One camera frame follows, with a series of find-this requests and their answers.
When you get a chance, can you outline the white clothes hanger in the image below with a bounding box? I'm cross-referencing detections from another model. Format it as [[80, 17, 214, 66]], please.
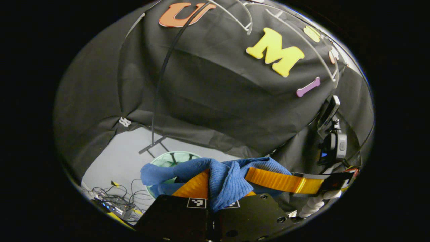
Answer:
[[208, 0, 253, 35], [265, 8, 340, 89]]

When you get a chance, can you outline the black clothes rack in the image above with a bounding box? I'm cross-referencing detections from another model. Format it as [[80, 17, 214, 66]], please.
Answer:
[[139, 2, 217, 156]]

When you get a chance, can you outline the green laundry hamper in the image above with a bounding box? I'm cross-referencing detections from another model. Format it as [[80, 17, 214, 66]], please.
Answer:
[[147, 151, 202, 199]]

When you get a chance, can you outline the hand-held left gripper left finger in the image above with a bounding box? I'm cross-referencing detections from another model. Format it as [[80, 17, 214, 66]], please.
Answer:
[[134, 169, 211, 242]]

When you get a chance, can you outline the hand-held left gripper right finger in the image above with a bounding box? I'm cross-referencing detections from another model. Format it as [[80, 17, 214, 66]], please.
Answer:
[[214, 191, 298, 242]]

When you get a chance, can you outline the black electronic box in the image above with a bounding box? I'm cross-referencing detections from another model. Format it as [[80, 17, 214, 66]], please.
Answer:
[[95, 197, 135, 220]]

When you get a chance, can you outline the black backdrop cloth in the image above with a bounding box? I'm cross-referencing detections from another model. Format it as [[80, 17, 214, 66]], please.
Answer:
[[54, 0, 375, 189]]

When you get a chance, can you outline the tangle of floor cables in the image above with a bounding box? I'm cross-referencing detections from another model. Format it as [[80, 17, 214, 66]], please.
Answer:
[[81, 178, 150, 224]]

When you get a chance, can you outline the blue jacket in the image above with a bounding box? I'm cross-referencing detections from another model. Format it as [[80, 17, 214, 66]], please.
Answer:
[[140, 156, 293, 213]]

